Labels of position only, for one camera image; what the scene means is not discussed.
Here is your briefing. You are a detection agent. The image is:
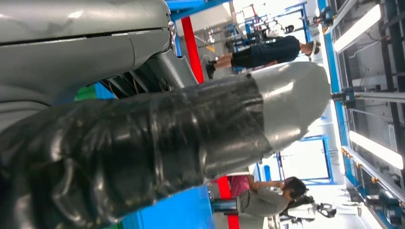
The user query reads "white and black humanoid robot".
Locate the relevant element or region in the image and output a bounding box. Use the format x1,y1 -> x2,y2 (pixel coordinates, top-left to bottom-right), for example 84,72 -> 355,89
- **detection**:
278,193 -> 338,229

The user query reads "person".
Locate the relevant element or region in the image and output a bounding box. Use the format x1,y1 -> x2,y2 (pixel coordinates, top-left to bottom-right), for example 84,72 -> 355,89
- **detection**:
227,175 -> 308,219
205,34 -> 321,80

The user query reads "black barrier post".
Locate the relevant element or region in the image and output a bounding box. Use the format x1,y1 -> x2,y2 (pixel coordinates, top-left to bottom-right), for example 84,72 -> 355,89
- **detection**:
210,198 -> 238,213

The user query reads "green plastic crate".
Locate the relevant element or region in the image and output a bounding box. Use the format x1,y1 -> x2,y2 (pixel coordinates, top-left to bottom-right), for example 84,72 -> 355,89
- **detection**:
74,83 -> 98,103

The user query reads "ceiling light bar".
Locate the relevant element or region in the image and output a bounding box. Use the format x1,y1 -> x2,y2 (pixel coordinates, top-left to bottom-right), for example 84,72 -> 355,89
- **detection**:
333,3 -> 383,54
348,130 -> 405,171

